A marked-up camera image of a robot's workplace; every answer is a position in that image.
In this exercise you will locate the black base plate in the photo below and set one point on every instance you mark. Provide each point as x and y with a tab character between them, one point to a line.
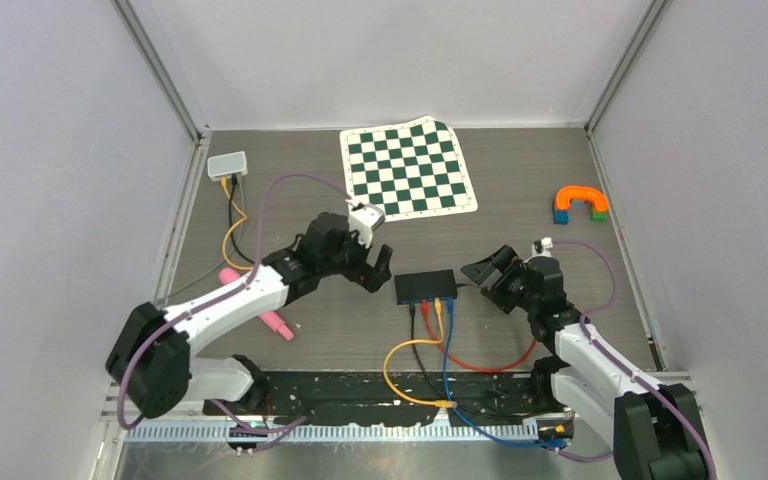
338	398

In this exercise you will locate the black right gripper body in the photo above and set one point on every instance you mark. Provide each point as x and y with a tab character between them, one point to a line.
527	301

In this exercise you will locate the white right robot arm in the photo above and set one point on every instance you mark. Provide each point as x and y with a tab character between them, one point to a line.
654	429

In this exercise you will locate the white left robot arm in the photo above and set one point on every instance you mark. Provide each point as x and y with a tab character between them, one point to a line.
155	358

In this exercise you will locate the pink marker pen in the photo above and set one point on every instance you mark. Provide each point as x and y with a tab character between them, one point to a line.
270	318

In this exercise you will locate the green white chessboard mat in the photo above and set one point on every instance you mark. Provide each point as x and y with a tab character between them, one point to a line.
410	170

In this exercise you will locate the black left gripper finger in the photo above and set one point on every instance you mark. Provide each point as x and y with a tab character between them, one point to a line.
382	263
373	277

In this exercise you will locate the black network switch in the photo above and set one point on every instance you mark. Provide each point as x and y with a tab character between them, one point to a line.
416	287

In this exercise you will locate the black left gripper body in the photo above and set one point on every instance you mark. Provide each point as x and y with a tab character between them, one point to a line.
349	262

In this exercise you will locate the orange arch toy block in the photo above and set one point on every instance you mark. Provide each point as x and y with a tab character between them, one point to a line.
567	194

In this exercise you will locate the small white grey hub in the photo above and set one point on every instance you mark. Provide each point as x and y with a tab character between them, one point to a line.
228	164

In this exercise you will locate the blue toy block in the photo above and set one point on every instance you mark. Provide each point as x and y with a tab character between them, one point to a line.
560	215

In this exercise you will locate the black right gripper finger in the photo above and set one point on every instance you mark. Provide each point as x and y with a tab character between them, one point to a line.
499	294
502	261

